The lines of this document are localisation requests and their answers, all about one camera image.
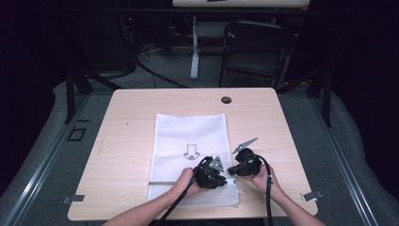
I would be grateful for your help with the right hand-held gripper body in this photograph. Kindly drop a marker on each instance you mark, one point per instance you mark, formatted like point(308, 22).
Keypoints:
point(249, 163)

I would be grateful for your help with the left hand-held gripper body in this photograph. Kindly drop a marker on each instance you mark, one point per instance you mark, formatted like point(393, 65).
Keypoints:
point(208, 172)

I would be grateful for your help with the white mesh laundry bag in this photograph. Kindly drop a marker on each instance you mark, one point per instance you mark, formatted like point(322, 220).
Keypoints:
point(188, 135)

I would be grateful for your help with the person's right hand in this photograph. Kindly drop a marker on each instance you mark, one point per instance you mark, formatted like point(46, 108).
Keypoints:
point(262, 182)

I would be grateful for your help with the person's left hand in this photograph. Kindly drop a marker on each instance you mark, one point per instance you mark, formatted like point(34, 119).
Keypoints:
point(185, 182)

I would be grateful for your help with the white table leg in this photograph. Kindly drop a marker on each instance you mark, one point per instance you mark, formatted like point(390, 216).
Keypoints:
point(194, 56)

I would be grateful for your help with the black folding chair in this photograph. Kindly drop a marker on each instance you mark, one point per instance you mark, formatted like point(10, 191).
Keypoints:
point(257, 34)

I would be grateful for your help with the dark equipment with red light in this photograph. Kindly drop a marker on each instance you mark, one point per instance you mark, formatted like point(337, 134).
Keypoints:
point(103, 40)

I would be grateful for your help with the aluminium floor rail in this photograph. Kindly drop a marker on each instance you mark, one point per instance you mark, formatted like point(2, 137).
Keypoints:
point(47, 160)
point(342, 160)

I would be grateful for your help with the black metal stand frame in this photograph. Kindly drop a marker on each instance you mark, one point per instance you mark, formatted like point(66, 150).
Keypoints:
point(70, 94)
point(327, 100)

